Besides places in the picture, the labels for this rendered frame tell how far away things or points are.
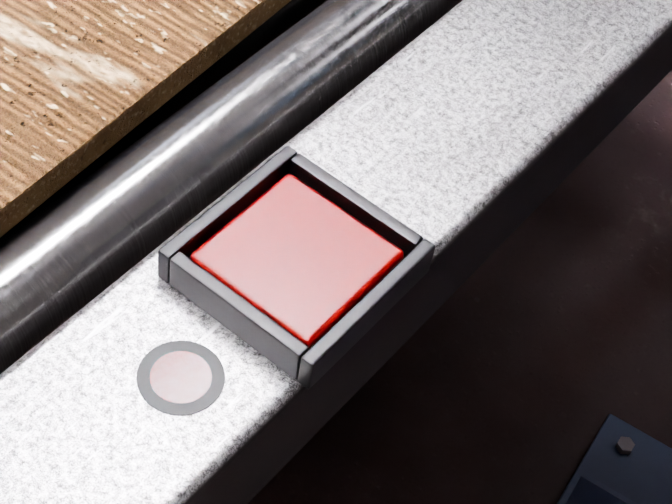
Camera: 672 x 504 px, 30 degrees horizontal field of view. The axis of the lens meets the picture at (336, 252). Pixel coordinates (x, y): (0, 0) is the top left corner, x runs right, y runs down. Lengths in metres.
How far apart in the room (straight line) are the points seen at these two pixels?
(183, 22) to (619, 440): 1.10
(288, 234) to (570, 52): 0.19
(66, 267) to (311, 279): 0.09
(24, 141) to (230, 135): 0.09
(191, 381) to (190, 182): 0.10
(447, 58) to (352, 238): 0.13
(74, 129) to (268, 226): 0.09
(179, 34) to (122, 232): 0.10
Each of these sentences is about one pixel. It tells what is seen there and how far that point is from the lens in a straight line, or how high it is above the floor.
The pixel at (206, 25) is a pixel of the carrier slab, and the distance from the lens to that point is 0.55.
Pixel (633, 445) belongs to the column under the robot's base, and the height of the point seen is 0.02.
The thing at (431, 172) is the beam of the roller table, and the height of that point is 0.92.
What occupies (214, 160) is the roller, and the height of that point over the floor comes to 0.91.
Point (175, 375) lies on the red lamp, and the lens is 0.46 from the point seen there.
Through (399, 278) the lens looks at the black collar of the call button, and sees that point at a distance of 0.47.
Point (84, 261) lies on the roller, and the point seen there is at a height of 0.91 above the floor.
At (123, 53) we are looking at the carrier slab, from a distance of 0.54.
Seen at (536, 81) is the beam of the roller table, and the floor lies 0.92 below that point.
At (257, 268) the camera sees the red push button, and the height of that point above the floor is 0.93.
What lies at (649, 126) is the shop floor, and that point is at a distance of 1.96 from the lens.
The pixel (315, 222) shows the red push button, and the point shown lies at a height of 0.93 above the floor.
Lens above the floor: 1.30
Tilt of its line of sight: 51 degrees down
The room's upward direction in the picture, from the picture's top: 10 degrees clockwise
